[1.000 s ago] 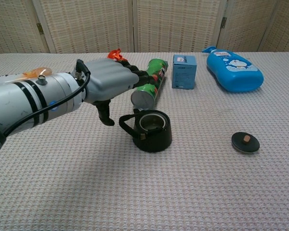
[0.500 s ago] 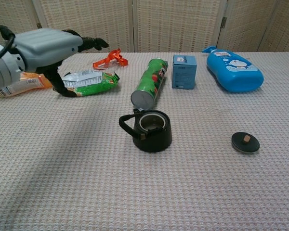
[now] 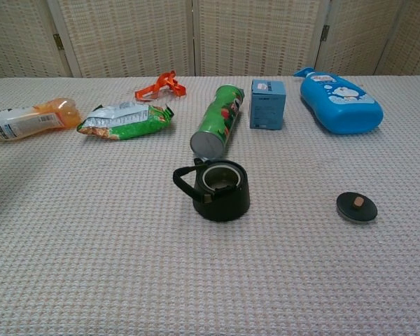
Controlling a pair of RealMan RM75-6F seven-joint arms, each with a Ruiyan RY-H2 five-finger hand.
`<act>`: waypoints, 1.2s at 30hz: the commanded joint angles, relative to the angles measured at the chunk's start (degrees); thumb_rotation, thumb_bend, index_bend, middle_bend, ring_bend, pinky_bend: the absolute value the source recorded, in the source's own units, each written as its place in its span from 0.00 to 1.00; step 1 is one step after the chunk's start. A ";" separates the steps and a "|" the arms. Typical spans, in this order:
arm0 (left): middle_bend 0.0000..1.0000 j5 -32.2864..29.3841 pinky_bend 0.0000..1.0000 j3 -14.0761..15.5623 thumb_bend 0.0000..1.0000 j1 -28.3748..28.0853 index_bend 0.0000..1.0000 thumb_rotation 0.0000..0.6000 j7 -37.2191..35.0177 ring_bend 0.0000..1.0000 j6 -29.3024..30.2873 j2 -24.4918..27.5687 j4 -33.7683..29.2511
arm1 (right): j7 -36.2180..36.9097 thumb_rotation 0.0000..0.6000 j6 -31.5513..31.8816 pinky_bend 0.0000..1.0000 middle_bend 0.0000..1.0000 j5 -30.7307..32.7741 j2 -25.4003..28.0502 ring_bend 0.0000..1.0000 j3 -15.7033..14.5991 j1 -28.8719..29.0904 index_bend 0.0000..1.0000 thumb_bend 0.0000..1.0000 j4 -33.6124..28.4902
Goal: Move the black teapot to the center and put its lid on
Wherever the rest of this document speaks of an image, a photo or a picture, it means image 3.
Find woven beige tablecloth with fringe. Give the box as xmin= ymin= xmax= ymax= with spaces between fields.
xmin=0 ymin=74 xmax=420 ymax=336

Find orange drink plastic bottle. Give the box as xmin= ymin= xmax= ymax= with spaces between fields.
xmin=0 ymin=97 xmax=83 ymax=142

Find green snack bag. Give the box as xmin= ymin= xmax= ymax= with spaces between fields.
xmin=76 ymin=101 xmax=175 ymax=142

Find orange plastic clip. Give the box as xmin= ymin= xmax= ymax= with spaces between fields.
xmin=134 ymin=70 xmax=188 ymax=104

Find blue detergent pump bottle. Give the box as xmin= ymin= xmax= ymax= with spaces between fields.
xmin=293 ymin=67 xmax=385 ymax=135

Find black teapot lid wooden knob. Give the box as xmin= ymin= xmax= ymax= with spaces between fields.
xmin=336 ymin=191 xmax=379 ymax=224

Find green chips can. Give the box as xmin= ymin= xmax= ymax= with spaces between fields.
xmin=190 ymin=83 xmax=246 ymax=160

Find black teapot with handle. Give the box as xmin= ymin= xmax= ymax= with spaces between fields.
xmin=172 ymin=157 xmax=251 ymax=223

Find small blue cardboard box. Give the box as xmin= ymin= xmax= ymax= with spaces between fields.
xmin=248 ymin=79 xmax=288 ymax=131

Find woven folding screen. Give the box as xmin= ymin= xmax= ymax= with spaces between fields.
xmin=0 ymin=0 xmax=420 ymax=80

